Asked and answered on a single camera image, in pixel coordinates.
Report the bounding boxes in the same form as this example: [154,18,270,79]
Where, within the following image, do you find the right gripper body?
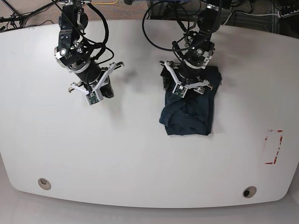
[74,62,108,93]

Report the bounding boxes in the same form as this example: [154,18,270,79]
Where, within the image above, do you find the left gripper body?
[175,62,203,86]

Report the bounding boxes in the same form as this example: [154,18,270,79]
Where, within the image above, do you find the dark teal T-shirt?
[159,66,222,136]

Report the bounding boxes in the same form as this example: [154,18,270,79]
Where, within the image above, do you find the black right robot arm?
[55,0,114,96]

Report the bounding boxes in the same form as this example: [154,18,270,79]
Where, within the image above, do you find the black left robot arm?
[159,0,232,98]

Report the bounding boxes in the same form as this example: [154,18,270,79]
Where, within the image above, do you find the black tripod stand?
[0,0,58,33]

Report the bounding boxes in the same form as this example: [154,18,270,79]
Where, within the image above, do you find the red tape rectangle marking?
[262,129,283,165]

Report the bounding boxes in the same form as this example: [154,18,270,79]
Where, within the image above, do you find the white power strip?
[278,7,299,19]

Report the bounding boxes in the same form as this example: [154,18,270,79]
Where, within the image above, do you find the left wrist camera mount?
[159,61,213,98]

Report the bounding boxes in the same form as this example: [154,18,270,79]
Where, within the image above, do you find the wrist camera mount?
[159,61,213,98]
[68,62,125,105]

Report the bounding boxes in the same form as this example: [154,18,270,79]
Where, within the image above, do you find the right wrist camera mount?
[68,62,125,105]

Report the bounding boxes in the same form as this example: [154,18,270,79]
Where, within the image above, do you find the grey metal frame leg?
[147,0,169,20]

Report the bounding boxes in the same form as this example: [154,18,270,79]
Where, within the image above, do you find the yellow cable on floor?
[92,0,119,6]

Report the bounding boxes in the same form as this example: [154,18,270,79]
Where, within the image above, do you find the white cable on floor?
[222,11,280,26]

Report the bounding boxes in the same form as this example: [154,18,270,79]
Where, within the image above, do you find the left table cable grommet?
[38,178,51,190]

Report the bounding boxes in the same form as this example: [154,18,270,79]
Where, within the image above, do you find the table cable grommet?
[38,178,51,190]
[242,186,257,198]

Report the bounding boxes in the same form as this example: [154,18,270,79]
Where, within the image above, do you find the right table cable grommet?
[242,186,257,198]

